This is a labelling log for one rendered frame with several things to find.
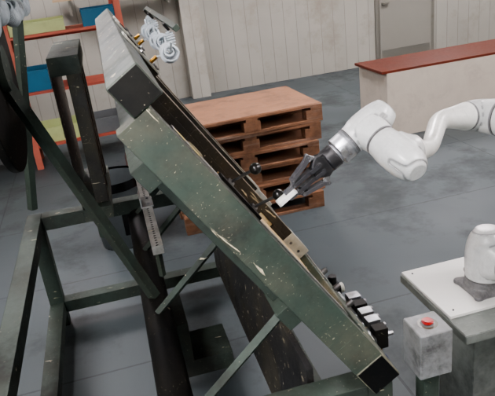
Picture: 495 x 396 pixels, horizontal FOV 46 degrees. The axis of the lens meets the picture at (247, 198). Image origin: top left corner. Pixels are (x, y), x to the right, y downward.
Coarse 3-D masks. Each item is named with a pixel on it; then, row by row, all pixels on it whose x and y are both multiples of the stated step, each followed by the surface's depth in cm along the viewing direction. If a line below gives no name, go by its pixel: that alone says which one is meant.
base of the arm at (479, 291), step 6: (456, 282) 249; (462, 282) 246; (468, 282) 242; (474, 282) 239; (468, 288) 242; (474, 288) 240; (480, 288) 238; (486, 288) 237; (492, 288) 237; (474, 294) 238; (480, 294) 237; (486, 294) 237; (492, 294) 237; (480, 300) 235
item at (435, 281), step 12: (444, 264) 265; (456, 264) 264; (408, 276) 259; (420, 276) 258; (432, 276) 257; (444, 276) 256; (456, 276) 255; (420, 288) 249; (432, 288) 248; (444, 288) 247; (456, 288) 246; (432, 300) 240; (444, 300) 239; (456, 300) 238; (468, 300) 237; (492, 300) 235; (444, 312) 232; (456, 312) 231; (468, 312) 230
